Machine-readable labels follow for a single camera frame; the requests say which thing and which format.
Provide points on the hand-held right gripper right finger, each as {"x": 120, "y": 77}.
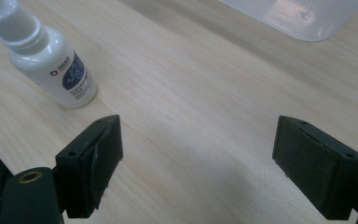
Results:
{"x": 317, "y": 169}

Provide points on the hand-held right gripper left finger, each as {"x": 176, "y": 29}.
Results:
{"x": 88, "y": 165}

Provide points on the white bottle with blue label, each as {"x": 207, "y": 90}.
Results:
{"x": 54, "y": 67}

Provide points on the clear plastic container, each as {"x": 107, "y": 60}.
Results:
{"x": 295, "y": 15}

